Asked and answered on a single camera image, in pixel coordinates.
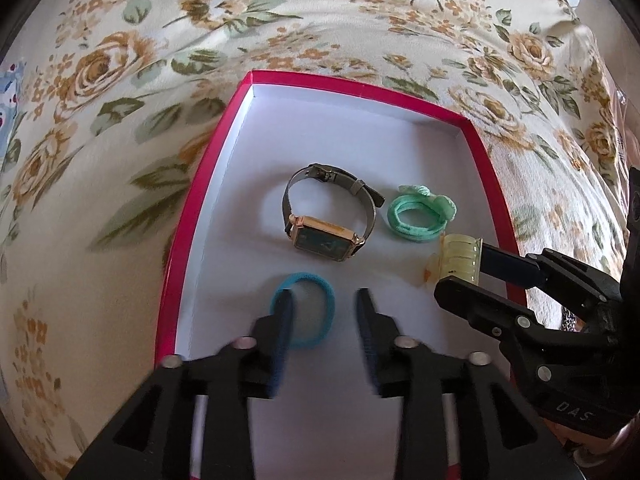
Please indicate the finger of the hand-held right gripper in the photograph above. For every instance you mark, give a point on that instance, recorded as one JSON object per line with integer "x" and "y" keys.
{"x": 465, "y": 297}
{"x": 510, "y": 267}

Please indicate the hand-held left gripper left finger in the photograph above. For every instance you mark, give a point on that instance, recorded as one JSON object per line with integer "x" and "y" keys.
{"x": 281, "y": 340}

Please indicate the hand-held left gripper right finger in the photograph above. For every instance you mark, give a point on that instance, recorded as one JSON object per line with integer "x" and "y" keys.
{"x": 366, "y": 335}

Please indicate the yellow hair claw clip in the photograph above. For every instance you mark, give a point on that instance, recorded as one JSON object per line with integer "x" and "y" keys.
{"x": 457, "y": 255}

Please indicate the red shallow cardboard box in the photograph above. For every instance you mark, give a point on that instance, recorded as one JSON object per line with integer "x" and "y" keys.
{"x": 350, "y": 160}

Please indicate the floral blanket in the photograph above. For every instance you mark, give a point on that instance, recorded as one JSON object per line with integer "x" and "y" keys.
{"x": 300, "y": 20}

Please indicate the blue bear print pillow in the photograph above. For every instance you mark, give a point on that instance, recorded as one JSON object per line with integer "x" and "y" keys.
{"x": 7, "y": 95}

